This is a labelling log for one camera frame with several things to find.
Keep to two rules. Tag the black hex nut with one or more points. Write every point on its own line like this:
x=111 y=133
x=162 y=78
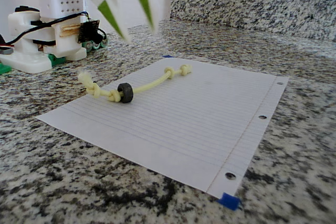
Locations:
x=125 y=93

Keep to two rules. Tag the blue tape piece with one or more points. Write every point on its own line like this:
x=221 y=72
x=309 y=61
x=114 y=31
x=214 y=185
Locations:
x=166 y=56
x=229 y=201

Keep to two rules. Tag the green table clamp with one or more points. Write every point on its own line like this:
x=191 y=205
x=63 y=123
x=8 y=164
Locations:
x=56 y=60
x=5 y=69

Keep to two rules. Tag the lined loose-leaf paper sheet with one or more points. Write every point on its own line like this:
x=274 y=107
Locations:
x=183 y=124

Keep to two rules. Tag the camera circuit board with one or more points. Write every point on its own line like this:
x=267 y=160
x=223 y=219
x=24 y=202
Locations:
x=89 y=31

